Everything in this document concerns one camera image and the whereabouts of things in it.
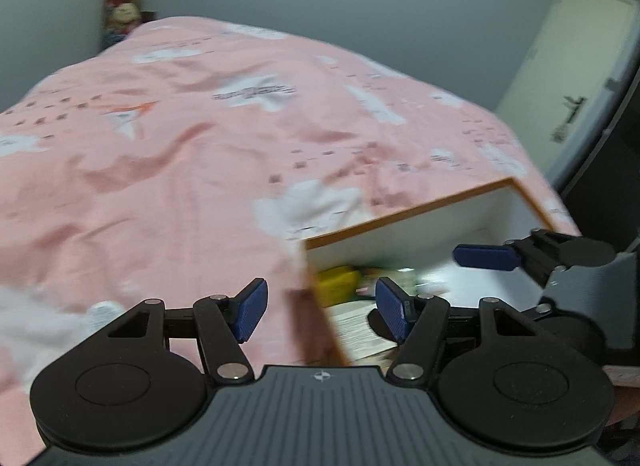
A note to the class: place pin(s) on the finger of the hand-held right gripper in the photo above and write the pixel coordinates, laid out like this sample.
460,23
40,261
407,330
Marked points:
376,325
487,257

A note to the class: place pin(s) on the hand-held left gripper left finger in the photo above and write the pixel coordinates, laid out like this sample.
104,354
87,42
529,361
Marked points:
251,311

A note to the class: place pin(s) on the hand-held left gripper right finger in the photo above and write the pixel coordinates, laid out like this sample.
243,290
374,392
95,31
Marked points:
392,310

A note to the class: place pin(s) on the beige cloth pouch white sleeve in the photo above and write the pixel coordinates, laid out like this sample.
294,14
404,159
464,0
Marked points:
357,328

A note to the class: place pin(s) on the green liquid bottle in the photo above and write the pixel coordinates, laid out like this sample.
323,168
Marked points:
392,271

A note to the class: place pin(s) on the yellow teardrop-shaped case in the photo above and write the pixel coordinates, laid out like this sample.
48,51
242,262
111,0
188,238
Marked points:
340,282

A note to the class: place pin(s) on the orange box white inside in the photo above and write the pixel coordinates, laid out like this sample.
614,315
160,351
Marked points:
425,231

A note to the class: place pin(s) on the pink printed blanket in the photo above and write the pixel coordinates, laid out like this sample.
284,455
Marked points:
150,170

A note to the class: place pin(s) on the white door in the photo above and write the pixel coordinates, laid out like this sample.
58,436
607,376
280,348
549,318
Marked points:
565,45

